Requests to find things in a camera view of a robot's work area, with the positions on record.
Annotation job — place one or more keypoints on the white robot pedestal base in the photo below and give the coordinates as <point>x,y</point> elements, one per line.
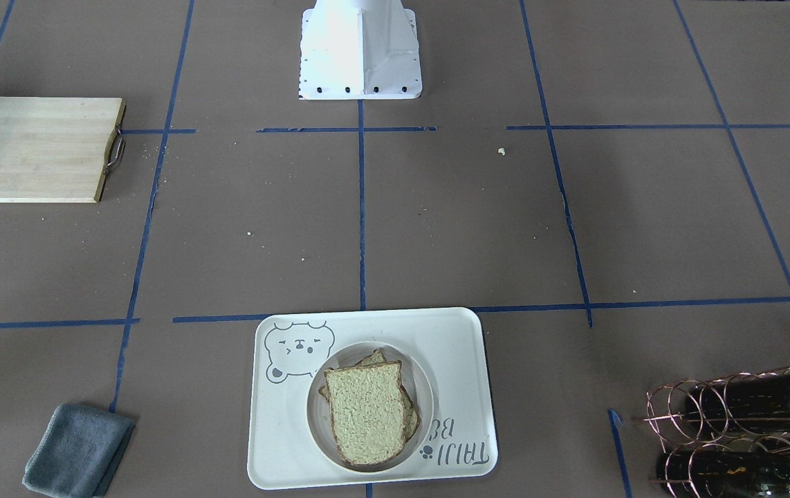
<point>352,50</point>

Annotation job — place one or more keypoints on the wooden cutting board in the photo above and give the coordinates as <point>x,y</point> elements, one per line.
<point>58,150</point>

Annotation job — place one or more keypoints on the folded grey cloth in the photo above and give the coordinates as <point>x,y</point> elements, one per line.
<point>80,452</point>

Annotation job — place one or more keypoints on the cream bear tray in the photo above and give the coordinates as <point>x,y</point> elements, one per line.
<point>290,350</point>

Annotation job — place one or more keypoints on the dark wine bottle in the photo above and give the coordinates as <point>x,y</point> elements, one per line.
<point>725,467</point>
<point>755,404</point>

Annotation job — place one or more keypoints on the white round plate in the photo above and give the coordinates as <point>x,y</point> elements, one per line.
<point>415,380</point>

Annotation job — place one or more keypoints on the bottom toast slice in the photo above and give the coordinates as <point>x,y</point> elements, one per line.
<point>377,357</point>

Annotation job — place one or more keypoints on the copper wire bottle rack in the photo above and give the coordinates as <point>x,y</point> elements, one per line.
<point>665,406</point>

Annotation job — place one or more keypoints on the bread slice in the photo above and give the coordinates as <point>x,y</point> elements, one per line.
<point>368,415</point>

